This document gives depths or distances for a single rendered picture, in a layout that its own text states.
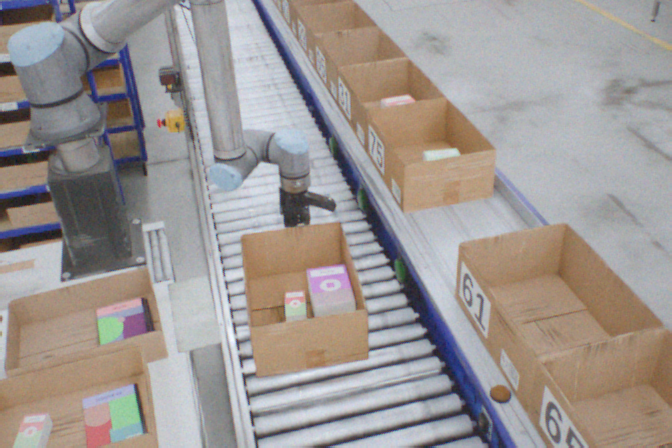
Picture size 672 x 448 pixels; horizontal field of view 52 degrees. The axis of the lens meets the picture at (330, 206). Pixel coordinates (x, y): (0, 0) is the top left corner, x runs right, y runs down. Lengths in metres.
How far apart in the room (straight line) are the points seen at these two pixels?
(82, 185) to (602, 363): 1.45
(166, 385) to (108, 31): 0.96
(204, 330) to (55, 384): 0.40
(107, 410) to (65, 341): 0.31
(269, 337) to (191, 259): 1.81
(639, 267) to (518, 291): 1.72
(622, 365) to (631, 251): 2.04
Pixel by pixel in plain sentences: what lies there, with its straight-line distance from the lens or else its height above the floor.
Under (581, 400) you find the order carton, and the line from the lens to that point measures 1.60.
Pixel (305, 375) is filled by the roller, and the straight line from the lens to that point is 1.80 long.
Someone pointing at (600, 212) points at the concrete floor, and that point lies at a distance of 3.83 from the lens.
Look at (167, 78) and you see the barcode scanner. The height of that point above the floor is 1.07.
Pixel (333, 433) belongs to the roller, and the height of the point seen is 0.74.
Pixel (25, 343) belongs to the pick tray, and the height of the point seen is 0.76.
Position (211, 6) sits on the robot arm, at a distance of 1.66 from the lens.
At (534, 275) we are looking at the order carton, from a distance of 1.87.
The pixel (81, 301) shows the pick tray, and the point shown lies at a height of 0.79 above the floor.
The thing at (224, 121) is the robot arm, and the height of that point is 1.29.
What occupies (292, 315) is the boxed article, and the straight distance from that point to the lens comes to 1.87.
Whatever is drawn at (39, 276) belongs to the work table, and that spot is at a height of 0.75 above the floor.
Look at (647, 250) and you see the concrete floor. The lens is 3.62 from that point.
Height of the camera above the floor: 2.06
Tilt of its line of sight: 33 degrees down
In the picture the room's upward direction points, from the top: 3 degrees counter-clockwise
